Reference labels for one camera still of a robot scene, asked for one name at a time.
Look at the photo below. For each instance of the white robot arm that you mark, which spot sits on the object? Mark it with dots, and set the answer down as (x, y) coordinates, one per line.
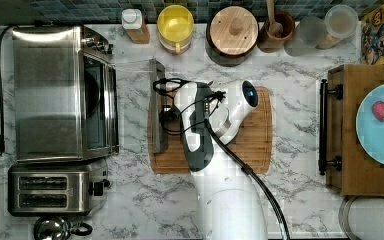
(229, 205)

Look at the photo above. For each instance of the stainless steel toaster oven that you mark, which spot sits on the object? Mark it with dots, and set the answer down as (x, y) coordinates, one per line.
(65, 94)

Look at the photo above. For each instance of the bamboo cutting board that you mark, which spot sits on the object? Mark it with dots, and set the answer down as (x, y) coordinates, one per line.
(252, 144)

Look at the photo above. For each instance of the black pot with wooden lid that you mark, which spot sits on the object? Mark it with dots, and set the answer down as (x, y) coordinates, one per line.
(231, 36)

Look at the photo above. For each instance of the yellow lidded jar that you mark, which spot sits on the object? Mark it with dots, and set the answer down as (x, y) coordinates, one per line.
(175, 25)

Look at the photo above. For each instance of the brown utensil cup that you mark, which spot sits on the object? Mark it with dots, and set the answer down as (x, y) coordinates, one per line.
(268, 42)

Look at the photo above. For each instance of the white capped spice bottle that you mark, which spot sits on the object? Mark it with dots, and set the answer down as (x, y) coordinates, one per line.
(135, 26)

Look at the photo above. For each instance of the wooden spoon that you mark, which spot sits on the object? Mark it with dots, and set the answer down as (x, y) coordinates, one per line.
(275, 28)

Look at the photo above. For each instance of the silver two-slot toaster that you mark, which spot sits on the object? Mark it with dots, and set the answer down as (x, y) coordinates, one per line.
(70, 188)

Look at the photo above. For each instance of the clear glass tumbler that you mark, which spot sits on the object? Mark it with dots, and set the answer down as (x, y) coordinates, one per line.
(308, 34)

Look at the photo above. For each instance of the wooden drawer cabinet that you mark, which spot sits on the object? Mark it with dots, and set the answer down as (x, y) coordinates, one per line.
(360, 174)

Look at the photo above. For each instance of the clear plastic lidded jar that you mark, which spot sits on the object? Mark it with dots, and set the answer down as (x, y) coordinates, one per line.
(340, 22)

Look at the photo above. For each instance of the red strawberry toy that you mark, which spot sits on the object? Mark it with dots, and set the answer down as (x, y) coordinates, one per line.
(378, 110)

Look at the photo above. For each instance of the colourful cereal box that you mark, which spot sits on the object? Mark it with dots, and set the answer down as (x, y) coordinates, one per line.
(381, 35)

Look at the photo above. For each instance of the black drawer handle bar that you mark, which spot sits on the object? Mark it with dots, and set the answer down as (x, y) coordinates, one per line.
(323, 162)

